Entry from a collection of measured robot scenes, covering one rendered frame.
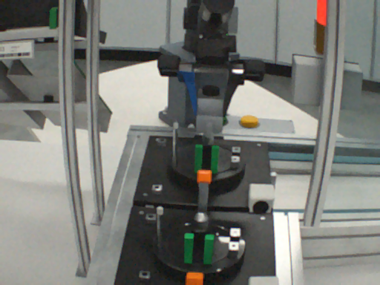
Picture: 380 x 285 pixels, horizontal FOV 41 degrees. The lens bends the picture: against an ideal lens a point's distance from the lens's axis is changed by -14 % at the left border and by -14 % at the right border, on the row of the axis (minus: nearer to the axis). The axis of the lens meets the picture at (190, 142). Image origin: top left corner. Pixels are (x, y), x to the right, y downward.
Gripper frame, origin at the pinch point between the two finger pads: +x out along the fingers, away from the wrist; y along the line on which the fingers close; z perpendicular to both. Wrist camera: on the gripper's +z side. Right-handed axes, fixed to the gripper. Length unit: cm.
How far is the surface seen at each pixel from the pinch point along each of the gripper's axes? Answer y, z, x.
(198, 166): -1.6, -3.8, 11.6
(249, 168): 7.7, -10.6, 10.6
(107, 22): -87, -295, -132
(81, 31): -22.1, 11.1, -8.3
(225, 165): 3.0, -7.2, 10.7
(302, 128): 24, -50, -6
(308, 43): 65, -282, -118
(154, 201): -8.4, -0.5, 18.3
